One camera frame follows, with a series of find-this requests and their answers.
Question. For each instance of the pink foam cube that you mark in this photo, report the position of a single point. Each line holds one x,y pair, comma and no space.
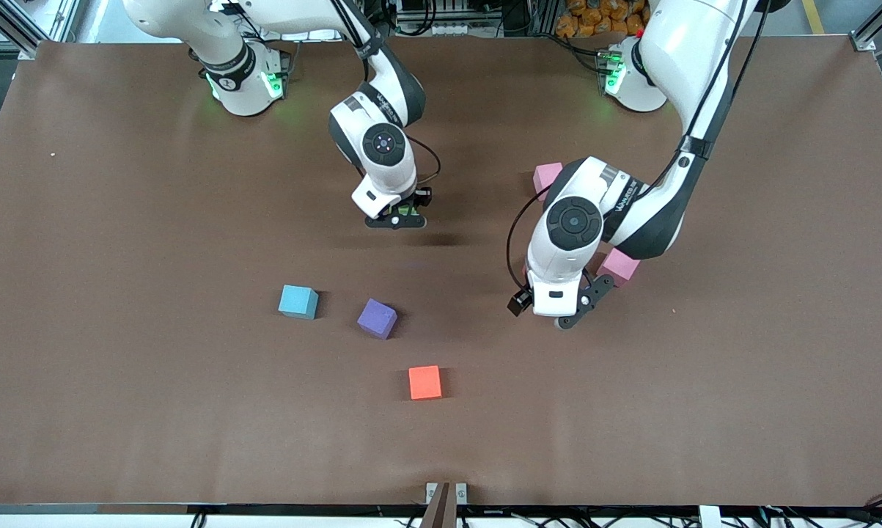
622,271
545,174

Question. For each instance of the blue foam cube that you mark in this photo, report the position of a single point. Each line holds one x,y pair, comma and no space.
298,301

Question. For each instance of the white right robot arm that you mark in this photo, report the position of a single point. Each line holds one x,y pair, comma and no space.
382,169

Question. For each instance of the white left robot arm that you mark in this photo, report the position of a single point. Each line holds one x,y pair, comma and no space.
572,220

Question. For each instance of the orange foam cube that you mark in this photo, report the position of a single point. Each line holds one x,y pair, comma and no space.
424,383

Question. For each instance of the purple foam cube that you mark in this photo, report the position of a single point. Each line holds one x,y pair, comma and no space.
377,318

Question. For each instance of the brown table cover sheet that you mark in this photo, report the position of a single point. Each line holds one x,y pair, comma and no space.
631,411

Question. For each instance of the white power strip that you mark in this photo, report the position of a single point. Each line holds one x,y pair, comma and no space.
455,30

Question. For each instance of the brown wooden strip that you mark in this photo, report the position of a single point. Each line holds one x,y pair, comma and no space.
440,513

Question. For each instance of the orange snack bag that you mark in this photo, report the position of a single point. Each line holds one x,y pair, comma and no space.
594,18

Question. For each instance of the small white box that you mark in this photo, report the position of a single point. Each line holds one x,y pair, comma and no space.
710,517

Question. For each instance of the metal table bracket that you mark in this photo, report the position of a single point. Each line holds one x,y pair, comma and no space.
431,493

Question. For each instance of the aluminium frame profile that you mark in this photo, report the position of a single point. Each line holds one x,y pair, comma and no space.
45,22
862,40

